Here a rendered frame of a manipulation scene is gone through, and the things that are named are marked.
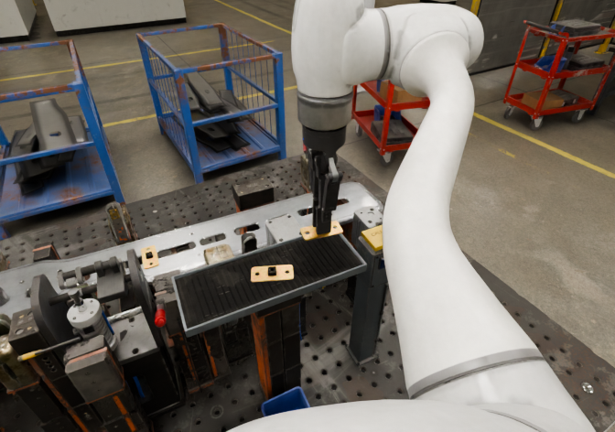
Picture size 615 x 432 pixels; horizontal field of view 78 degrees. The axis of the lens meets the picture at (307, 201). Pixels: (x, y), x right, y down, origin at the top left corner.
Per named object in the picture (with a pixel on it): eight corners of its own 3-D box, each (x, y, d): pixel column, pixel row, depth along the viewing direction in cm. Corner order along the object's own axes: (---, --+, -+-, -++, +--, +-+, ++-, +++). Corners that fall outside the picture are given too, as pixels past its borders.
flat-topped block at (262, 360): (291, 368, 109) (286, 255, 82) (303, 394, 103) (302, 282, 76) (258, 383, 105) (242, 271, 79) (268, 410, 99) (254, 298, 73)
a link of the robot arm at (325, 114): (340, 76, 65) (339, 109, 69) (290, 81, 63) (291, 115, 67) (362, 95, 58) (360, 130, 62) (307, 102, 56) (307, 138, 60)
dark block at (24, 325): (107, 405, 100) (41, 303, 75) (109, 431, 95) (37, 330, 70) (86, 414, 99) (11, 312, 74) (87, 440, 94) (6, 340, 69)
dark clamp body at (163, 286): (210, 349, 114) (186, 257, 91) (221, 388, 104) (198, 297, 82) (174, 362, 110) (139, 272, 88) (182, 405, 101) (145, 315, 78)
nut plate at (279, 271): (292, 265, 78) (292, 261, 78) (294, 279, 75) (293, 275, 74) (251, 267, 78) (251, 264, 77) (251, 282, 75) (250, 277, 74)
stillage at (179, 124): (160, 133, 384) (134, 32, 327) (234, 115, 417) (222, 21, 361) (198, 190, 301) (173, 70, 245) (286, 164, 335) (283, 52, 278)
